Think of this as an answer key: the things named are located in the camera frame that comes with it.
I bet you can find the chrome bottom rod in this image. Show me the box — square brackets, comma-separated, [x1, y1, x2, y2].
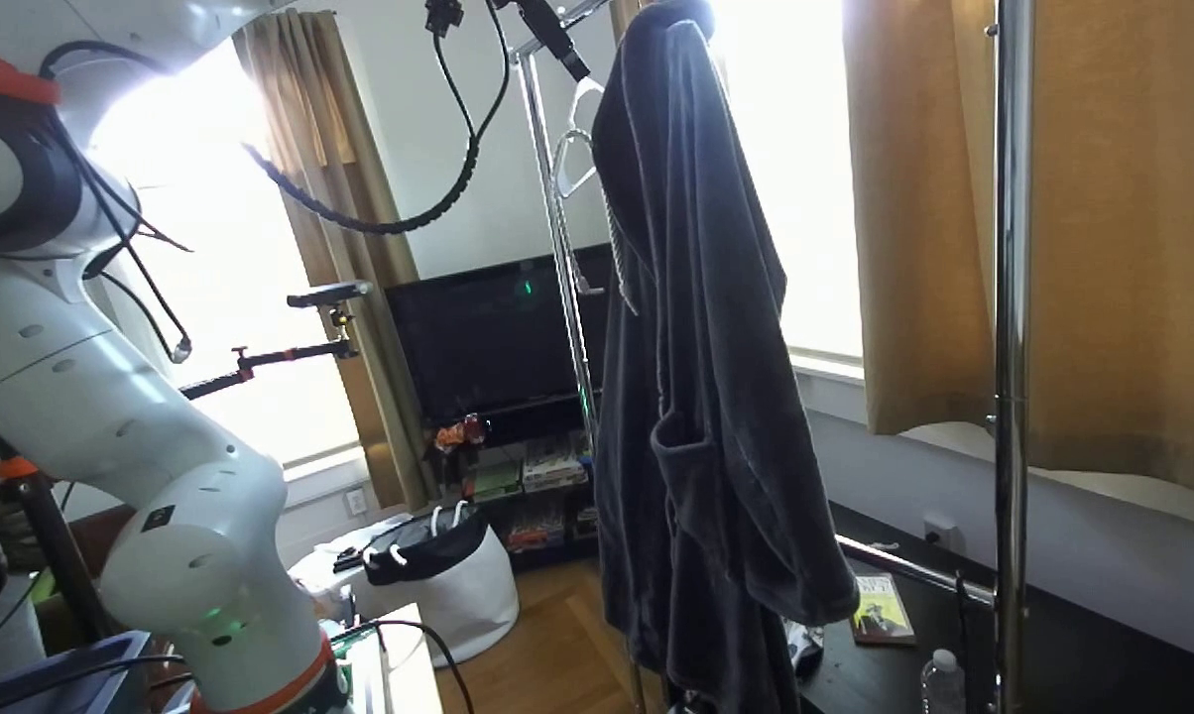
[834, 536, 995, 606]

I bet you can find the black camera on mount arm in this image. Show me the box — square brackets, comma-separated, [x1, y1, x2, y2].
[185, 277, 368, 401]

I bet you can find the black media shelf with boxes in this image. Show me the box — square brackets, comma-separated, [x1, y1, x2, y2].
[429, 403, 593, 569]

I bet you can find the mustard yellow curtain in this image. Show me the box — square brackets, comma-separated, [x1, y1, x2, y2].
[839, 0, 1194, 490]

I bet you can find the white bag with black top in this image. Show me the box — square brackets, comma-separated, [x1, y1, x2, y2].
[289, 499, 520, 663]

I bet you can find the white plastic hanger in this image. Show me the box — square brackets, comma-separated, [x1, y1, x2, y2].
[555, 77, 602, 198]

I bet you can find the black television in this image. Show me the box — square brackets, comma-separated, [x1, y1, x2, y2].
[390, 253, 584, 440]

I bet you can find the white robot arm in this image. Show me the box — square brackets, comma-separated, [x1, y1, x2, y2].
[0, 0, 331, 714]

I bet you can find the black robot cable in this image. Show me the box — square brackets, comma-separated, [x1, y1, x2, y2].
[243, 0, 520, 241]

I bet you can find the chrome rack pole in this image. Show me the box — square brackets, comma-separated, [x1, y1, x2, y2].
[992, 0, 1033, 714]

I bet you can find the brown striped curtain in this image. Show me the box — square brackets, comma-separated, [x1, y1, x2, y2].
[235, 9, 432, 507]

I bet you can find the dark blue bathrobe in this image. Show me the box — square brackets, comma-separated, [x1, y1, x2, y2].
[592, 0, 855, 714]

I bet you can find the small booklet on floor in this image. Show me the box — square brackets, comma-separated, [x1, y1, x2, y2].
[850, 575, 914, 646]

